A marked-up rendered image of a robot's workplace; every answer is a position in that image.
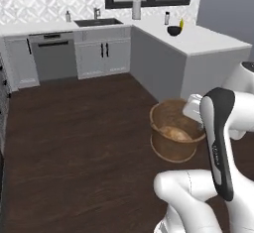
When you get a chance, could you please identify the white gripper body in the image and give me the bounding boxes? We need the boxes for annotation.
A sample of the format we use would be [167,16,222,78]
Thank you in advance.
[182,93,205,125]

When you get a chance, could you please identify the brown bread loaf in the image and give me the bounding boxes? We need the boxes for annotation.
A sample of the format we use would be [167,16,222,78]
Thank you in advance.
[159,125,193,143]

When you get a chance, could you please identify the brown wooden basket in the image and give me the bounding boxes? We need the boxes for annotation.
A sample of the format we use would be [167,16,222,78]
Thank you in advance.
[149,98,207,164]

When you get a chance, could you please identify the white dining counter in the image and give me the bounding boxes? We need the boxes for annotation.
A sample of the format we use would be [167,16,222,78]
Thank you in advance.
[130,14,253,103]

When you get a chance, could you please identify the black bowl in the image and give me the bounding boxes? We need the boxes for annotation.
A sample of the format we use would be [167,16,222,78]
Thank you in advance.
[167,25,183,38]

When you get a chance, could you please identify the grey shaker with black lid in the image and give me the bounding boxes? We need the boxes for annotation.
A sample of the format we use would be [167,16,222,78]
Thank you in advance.
[164,11,172,26]

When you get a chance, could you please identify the white sink cupboard run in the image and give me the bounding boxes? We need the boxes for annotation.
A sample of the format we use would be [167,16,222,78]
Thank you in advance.
[73,26,133,80]

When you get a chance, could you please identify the white paper towel roll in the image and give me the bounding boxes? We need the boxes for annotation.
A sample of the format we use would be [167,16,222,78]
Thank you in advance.
[131,0,143,21]

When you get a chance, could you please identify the dark sink basin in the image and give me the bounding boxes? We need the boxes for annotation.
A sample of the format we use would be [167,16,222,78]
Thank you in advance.
[72,17,124,29]

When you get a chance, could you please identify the grey sink tap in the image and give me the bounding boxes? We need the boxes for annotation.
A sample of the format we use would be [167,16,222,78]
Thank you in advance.
[92,7,102,21]

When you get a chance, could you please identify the grey dishwasher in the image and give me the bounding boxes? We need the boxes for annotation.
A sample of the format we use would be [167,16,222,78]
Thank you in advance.
[28,32,79,82]

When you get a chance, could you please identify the white narrow cupboard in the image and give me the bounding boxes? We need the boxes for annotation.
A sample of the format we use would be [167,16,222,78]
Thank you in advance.
[3,36,42,92]

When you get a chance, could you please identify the grey cupboard run, black knobs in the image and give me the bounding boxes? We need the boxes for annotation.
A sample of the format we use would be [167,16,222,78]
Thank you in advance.
[0,52,13,154]

